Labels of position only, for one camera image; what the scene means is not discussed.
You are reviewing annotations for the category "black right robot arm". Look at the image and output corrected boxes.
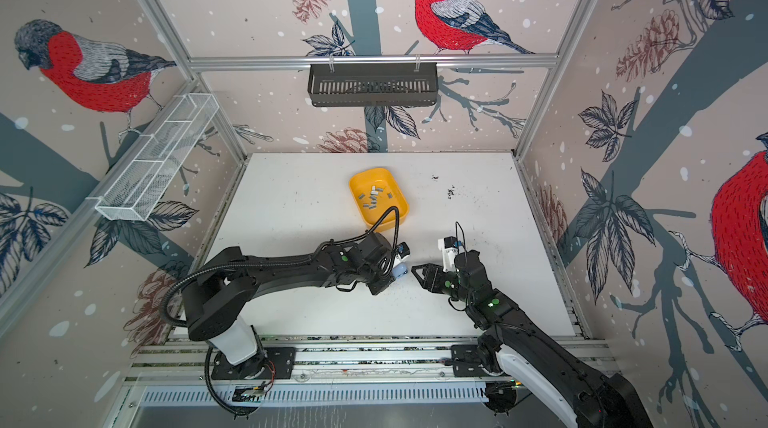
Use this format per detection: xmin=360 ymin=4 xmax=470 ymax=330
xmin=412 ymin=250 xmax=652 ymax=427

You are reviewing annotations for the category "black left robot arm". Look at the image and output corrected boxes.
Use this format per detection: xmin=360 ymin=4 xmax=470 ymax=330
xmin=178 ymin=232 xmax=410 ymax=365

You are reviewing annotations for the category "yellow plastic tray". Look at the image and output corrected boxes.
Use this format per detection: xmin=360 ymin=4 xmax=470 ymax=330
xmin=349 ymin=168 xmax=409 ymax=228

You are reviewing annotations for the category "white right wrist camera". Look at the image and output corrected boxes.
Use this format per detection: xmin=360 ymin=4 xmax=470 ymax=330
xmin=438 ymin=236 xmax=462 ymax=273

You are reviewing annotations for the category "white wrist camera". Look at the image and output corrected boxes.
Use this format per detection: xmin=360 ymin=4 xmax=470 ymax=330
xmin=393 ymin=242 xmax=411 ymax=266
xmin=438 ymin=236 xmax=462 ymax=273

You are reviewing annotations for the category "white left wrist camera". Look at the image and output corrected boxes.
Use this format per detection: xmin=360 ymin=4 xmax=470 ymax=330
xmin=393 ymin=242 xmax=411 ymax=266

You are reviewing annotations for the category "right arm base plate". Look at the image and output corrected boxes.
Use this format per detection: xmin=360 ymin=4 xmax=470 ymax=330
xmin=449 ymin=344 xmax=504 ymax=378

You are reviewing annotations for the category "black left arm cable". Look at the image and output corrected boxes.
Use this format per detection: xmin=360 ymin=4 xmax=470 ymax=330
xmin=157 ymin=205 xmax=402 ymax=417

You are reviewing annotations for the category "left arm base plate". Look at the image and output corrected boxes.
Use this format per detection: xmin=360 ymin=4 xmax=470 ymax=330
xmin=211 ymin=347 xmax=296 ymax=381

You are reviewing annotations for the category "black wire basket shelf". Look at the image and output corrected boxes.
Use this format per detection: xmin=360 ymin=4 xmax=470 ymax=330
xmin=307 ymin=63 xmax=439 ymax=108

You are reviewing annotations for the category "aluminium mounting rail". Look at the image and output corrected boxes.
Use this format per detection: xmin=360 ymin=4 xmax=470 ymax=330
xmin=128 ymin=336 xmax=613 ymax=408

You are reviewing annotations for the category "white wire mesh shelf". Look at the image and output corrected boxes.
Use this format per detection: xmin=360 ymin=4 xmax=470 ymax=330
xmin=95 ymin=93 xmax=220 ymax=221

